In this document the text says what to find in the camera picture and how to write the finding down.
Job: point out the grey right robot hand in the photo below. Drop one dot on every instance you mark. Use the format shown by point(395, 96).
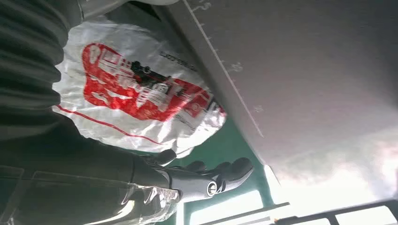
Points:
point(77, 174)

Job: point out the black scan pad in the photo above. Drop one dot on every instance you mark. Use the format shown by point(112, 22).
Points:
point(311, 77)

